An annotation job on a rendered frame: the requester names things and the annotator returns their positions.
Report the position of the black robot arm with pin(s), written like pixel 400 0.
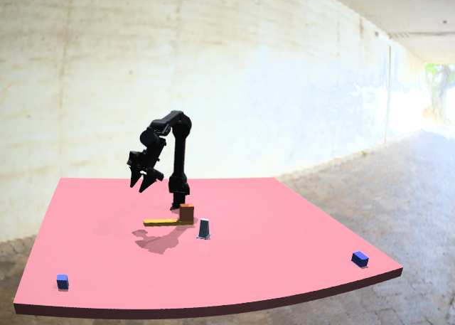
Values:
pixel 181 127

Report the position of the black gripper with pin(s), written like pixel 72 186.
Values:
pixel 152 174

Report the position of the small blue block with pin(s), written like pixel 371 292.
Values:
pixel 62 281
pixel 360 259

